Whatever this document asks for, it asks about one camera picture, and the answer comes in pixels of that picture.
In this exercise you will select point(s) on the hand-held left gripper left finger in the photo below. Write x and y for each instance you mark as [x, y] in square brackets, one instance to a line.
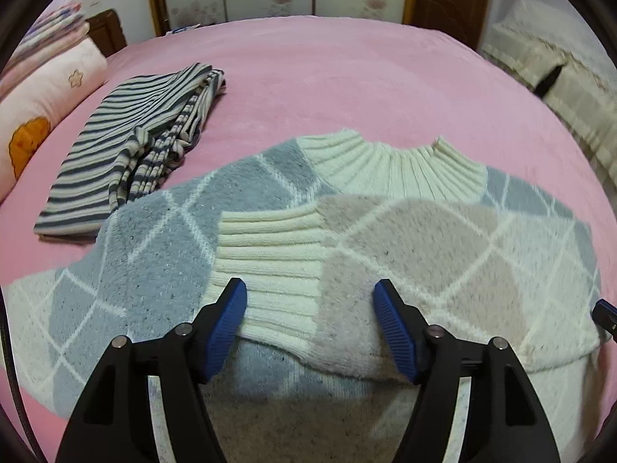
[226, 318]

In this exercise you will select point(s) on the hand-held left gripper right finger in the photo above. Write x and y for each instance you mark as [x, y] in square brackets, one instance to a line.
[393, 323]

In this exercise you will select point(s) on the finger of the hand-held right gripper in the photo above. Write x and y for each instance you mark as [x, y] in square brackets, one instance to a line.
[606, 316]

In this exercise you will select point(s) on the argyle knit sweater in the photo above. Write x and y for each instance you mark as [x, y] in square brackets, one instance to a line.
[409, 251]

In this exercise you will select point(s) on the striped folded garment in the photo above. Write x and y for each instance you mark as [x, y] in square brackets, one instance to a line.
[120, 154]

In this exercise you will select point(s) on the cream cloth covered furniture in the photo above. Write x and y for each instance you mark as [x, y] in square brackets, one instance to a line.
[578, 87]

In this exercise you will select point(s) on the black flat object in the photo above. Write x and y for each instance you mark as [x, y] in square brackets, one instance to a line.
[548, 81]

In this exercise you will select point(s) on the pink bed blanket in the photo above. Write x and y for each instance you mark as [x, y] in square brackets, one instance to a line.
[337, 82]

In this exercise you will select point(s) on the pink cartoon print pillow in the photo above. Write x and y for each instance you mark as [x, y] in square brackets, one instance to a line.
[43, 96]

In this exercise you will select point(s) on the wooden headboard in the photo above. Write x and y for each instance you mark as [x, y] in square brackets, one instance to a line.
[107, 31]

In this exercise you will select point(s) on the brown wooden door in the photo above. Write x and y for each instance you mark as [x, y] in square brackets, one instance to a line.
[448, 0]

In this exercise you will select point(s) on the striped folded quilt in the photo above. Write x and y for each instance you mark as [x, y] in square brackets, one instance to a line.
[53, 24]

